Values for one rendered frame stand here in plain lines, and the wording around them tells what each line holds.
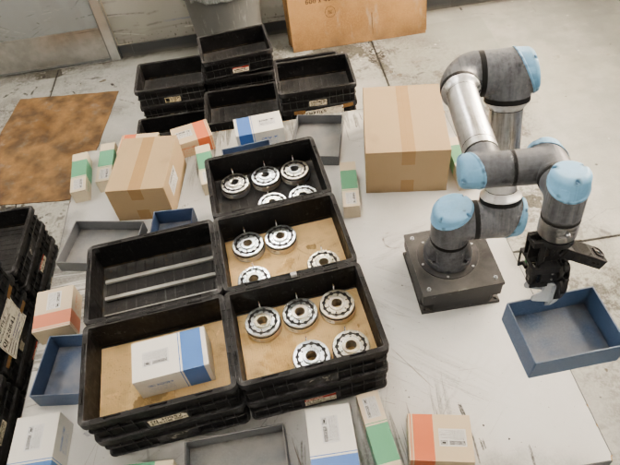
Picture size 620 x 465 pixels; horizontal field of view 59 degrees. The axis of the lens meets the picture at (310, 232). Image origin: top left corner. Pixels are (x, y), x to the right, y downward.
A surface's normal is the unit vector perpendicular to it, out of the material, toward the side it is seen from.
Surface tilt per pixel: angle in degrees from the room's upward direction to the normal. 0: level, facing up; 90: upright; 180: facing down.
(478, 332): 0
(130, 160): 0
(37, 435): 0
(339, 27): 72
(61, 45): 90
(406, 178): 90
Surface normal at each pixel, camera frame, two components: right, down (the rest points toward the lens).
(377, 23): 0.09, 0.50
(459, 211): -0.26, -0.62
